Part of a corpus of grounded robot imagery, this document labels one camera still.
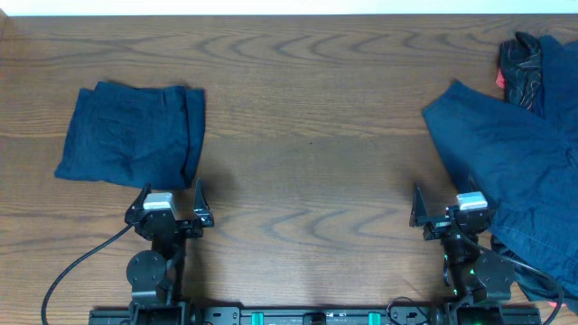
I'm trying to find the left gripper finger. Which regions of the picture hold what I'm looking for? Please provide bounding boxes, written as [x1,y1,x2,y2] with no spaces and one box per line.
[193,179,210,214]
[129,182,151,212]

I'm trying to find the navy blue denim shorts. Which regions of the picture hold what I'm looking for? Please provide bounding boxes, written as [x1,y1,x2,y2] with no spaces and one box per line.
[423,36,577,305]

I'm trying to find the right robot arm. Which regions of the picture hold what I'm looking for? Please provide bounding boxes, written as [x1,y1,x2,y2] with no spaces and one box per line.
[409,185,514,324]

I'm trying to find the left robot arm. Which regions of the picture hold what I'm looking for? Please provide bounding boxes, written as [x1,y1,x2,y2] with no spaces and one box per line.
[125,181,214,325]

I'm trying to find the folded navy blue shorts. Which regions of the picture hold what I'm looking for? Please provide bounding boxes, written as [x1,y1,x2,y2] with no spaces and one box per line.
[54,81,206,190]

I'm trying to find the black patterned garment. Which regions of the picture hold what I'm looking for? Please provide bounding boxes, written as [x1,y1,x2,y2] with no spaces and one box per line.
[499,32,544,116]

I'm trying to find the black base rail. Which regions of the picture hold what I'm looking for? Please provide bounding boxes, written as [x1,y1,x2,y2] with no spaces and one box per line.
[89,305,542,325]

